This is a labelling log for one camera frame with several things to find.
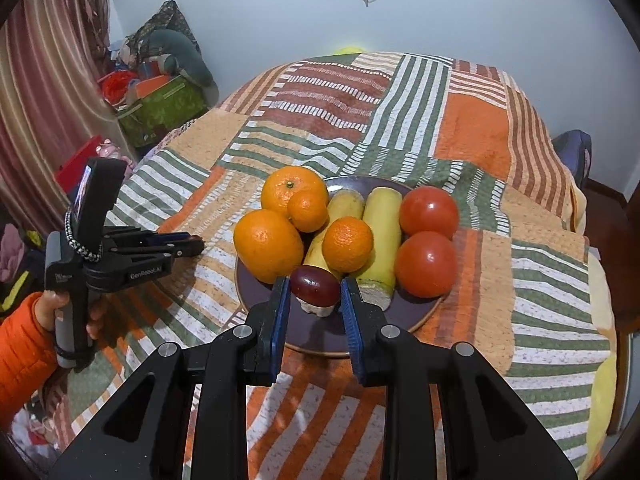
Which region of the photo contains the yellow sugarcane piece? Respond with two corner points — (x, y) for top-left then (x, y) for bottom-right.
(354, 186), (404, 311)
(299, 188), (366, 318)

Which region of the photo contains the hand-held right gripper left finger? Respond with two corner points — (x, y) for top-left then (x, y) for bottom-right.
(47, 276), (292, 480)

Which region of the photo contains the red plastic bag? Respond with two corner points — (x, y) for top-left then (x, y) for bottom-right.
(96, 70), (139, 107)

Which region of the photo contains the dark red jujube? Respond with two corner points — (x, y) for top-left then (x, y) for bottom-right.
(290, 267), (342, 307)

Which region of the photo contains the dark patterned cushion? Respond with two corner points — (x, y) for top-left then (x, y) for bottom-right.
(126, 0), (202, 61)

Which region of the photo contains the person's left forearm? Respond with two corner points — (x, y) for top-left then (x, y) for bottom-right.
(0, 292), (60, 433)

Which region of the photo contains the red tomato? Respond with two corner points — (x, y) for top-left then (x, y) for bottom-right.
(398, 185), (461, 239)
(394, 231), (458, 299)

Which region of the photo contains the orange box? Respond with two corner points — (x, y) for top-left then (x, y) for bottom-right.
(131, 75), (174, 99)

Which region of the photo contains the pink toy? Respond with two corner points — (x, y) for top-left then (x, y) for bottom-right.
(97, 141), (135, 167)

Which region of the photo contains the grey long pillow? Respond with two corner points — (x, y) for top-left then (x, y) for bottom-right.
(149, 29), (217, 87)

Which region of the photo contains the striped patchwork blanket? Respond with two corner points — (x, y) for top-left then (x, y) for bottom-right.
(50, 50), (617, 480)

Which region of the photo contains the red box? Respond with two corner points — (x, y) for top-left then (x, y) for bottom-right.
(54, 135), (110, 197)

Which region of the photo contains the purple ceramic plate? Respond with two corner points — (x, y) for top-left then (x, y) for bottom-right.
(234, 175), (451, 359)

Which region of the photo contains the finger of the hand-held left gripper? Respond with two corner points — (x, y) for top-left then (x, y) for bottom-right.
(102, 226), (192, 250)
(107, 237), (206, 262)

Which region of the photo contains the striped pink curtain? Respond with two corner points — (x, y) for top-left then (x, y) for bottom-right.
(0, 0), (112, 241)

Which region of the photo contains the small mandarin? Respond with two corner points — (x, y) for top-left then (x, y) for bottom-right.
(321, 216), (375, 273)
(286, 189), (330, 234)

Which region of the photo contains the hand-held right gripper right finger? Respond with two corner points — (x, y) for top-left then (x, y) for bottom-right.
(340, 277), (581, 480)

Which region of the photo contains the yellow bed sheet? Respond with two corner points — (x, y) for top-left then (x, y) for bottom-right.
(582, 245), (620, 478)

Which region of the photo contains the large orange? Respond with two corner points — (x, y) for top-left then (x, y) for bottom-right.
(260, 165), (330, 218)
(233, 209), (305, 285)

